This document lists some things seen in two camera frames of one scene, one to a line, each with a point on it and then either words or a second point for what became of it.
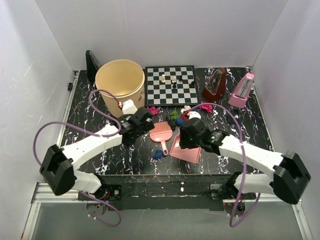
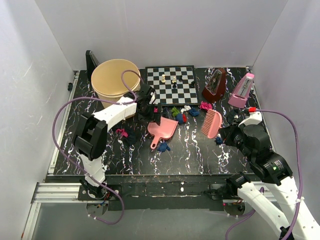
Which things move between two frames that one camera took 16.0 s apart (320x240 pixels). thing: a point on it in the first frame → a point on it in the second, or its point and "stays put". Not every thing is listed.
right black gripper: [184, 143] → [226, 133]
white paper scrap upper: [185, 108] stays put
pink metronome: [239, 96] stays put
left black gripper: [147, 129] → [154, 117]
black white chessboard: [170, 85] stays put
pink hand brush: [161, 132] → [212, 122]
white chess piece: [163, 80] stays put
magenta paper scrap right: [207, 107] stays put
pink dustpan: [190, 155] → [164, 131]
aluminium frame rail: [44, 193] stays put
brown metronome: [215, 89] stays put
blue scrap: [158, 154] → [163, 147]
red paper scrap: [184, 117] stays put
